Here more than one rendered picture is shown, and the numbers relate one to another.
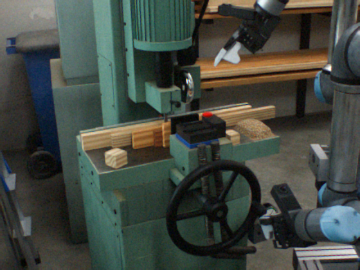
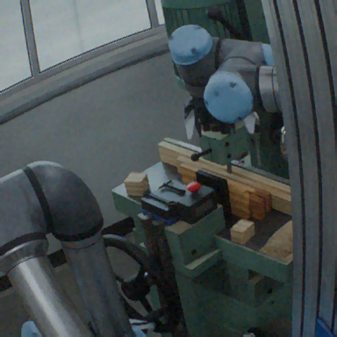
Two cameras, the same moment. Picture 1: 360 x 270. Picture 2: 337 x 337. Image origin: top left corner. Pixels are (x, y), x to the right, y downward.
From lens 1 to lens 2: 1.72 m
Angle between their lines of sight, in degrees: 68
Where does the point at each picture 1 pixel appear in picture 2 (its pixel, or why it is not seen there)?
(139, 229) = not seen: hidden behind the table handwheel
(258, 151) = (261, 267)
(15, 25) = not seen: outside the picture
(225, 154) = (174, 244)
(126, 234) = not seen: hidden behind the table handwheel
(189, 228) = (197, 300)
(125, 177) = (132, 208)
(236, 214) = (244, 319)
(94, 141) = (168, 154)
